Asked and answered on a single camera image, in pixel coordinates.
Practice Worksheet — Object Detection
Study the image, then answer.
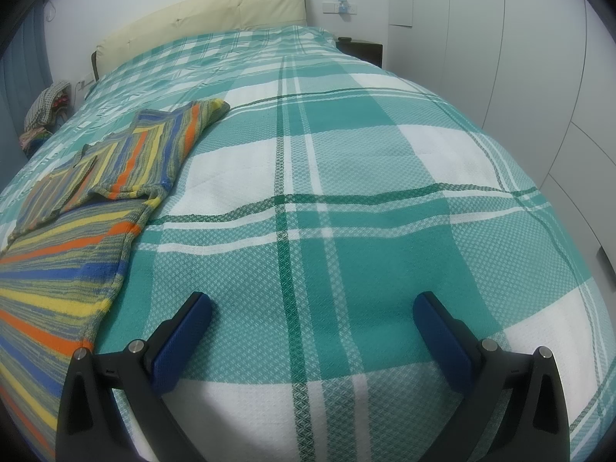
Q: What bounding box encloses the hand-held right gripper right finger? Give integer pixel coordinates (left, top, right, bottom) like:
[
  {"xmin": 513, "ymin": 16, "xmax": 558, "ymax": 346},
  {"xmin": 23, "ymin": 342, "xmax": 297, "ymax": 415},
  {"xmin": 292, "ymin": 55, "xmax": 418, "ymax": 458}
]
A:
[{"xmin": 415, "ymin": 291, "xmax": 571, "ymax": 462}]

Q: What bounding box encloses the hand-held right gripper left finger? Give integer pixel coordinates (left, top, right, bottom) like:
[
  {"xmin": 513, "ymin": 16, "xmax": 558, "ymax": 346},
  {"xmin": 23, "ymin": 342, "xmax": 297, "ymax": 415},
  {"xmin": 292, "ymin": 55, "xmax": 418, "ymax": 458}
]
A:
[{"xmin": 55, "ymin": 291, "xmax": 213, "ymax": 462}]

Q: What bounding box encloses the striped knit shirt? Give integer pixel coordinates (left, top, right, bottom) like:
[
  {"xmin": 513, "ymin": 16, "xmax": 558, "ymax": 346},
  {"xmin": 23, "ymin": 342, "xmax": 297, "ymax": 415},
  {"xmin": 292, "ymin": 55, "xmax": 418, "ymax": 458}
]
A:
[{"xmin": 0, "ymin": 99, "xmax": 232, "ymax": 446}]

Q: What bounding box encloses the pile of clothes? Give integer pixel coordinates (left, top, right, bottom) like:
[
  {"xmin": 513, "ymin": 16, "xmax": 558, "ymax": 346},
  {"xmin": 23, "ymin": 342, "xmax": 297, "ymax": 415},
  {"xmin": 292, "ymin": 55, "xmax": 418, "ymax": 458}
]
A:
[{"xmin": 19, "ymin": 81, "xmax": 73, "ymax": 156}]

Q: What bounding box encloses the green white plaid bed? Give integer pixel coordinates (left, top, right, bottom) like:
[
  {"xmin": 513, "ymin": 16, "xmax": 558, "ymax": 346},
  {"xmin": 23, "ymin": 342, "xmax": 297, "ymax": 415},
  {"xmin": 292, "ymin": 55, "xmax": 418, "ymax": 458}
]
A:
[{"xmin": 0, "ymin": 24, "xmax": 616, "ymax": 462}]

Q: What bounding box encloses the white wardrobe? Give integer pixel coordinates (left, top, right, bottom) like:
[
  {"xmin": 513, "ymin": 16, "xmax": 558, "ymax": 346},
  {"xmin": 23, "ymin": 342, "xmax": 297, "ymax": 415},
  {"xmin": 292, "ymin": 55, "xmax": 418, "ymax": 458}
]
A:
[{"xmin": 387, "ymin": 0, "xmax": 616, "ymax": 299}]

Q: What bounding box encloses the dark wooden nightstand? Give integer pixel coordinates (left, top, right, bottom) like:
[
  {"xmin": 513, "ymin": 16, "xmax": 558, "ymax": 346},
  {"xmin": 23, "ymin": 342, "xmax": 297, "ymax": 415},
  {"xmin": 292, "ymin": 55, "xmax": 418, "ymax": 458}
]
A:
[{"xmin": 337, "ymin": 36, "xmax": 384, "ymax": 69}]

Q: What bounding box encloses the blue curtain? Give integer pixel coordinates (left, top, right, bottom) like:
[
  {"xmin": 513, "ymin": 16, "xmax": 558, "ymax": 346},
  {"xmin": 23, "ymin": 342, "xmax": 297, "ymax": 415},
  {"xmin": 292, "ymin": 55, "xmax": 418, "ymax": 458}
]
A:
[{"xmin": 0, "ymin": 5, "xmax": 55, "ymax": 193}]

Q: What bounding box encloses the cream padded headboard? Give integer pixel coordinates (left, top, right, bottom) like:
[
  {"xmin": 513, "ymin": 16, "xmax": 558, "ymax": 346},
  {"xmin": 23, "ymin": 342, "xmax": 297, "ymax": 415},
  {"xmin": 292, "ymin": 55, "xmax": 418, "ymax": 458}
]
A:
[{"xmin": 90, "ymin": 0, "xmax": 309, "ymax": 84}]

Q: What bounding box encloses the dark wardrobe handle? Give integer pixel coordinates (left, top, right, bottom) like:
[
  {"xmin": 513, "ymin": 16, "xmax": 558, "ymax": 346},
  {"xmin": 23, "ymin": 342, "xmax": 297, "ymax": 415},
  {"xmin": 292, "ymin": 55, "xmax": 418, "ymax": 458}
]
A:
[{"xmin": 597, "ymin": 248, "xmax": 616, "ymax": 290}]

